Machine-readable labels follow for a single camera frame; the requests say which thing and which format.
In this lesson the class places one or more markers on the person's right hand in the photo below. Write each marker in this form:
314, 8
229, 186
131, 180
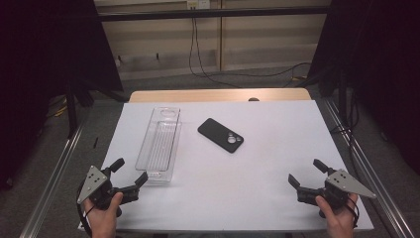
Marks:
340, 221

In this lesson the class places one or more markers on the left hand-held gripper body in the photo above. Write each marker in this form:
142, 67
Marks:
94, 183

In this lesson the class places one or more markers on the aluminium floor rail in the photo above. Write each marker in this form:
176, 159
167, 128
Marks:
52, 185
373, 175

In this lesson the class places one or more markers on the clear plastic tray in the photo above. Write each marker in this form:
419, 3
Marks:
158, 142

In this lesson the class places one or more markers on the black metal stand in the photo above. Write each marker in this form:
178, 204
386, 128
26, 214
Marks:
71, 112

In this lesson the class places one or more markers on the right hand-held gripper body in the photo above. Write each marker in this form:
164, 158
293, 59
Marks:
340, 185

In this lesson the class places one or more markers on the white wall power outlet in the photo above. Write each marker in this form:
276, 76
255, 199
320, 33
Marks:
198, 4

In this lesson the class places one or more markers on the black curtain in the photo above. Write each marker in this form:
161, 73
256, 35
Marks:
39, 66
379, 66

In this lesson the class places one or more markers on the person's left hand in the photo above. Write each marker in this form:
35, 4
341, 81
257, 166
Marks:
102, 221

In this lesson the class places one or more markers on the black phone case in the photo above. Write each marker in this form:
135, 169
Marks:
214, 130

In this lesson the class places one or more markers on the black horizontal metal bar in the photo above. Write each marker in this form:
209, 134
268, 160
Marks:
214, 14

